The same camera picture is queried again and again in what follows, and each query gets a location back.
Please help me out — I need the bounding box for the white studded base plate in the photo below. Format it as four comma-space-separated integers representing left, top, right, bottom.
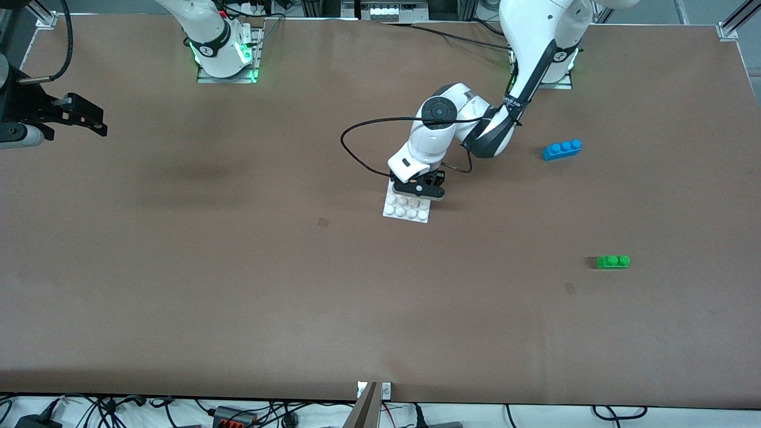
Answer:
382, 178, 430, 224

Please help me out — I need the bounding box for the blue three-stud block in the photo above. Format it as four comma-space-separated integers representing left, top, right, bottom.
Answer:
542, 139, 583, 162

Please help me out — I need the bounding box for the black plug block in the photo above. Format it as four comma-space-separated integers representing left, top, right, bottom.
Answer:
413, 404, 464, 428

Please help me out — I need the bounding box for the grey box with white connectors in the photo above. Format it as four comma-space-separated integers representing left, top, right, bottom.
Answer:
341, 0, 430, 22

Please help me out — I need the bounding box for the black adapter with orange clips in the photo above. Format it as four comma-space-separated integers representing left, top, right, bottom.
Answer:
212, 405, 257, 428

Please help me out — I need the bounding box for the black power adapter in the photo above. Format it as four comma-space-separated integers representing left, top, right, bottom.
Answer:
15, 414, 63, 428

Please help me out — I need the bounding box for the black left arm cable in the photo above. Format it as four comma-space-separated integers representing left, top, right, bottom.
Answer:
341, 89, 524, 178

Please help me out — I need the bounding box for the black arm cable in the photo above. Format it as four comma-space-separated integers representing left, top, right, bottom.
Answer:
341, 89, 524, 178
18, 0, 73, 82

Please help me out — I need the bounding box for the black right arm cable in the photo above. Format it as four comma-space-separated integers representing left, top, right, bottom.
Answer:
18, 0, 73, 82

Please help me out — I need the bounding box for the long black table cable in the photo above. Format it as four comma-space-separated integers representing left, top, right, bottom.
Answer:
380, 21, 509, 51

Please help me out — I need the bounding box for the grey camera pole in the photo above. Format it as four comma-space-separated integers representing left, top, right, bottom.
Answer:
342, 382, 381, 428

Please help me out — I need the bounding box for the black looped floor cable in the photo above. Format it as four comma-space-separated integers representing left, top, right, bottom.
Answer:
592, 405, 649, 420

